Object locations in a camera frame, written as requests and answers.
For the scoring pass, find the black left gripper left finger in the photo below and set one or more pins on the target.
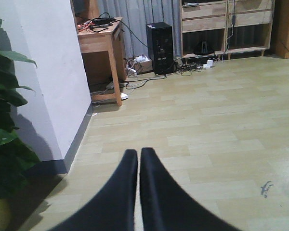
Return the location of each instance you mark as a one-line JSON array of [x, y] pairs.
[[112, 208]]

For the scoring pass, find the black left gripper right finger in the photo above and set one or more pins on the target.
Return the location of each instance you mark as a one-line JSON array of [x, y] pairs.
[[166, 206]]

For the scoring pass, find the green potted plant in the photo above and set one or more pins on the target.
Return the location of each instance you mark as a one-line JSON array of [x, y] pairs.
[[16, 157]]

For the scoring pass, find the cardboard box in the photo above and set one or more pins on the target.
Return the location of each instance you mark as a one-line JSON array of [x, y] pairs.
[[143, 64]]

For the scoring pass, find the white power strip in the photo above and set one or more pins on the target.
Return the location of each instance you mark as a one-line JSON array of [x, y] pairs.
[[209, 64]]

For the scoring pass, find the black computer tower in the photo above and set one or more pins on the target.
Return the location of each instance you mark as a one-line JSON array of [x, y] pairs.
[[160, 47]]

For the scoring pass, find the wooden side table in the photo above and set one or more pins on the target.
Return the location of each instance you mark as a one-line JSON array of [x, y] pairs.
[[103, 57]]

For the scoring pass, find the wooden drawer cabinet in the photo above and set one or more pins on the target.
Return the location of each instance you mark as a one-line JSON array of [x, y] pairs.
[[228, 26]]

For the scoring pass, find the black power adapter on table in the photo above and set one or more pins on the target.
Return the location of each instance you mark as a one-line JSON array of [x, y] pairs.
[[103, 21]]

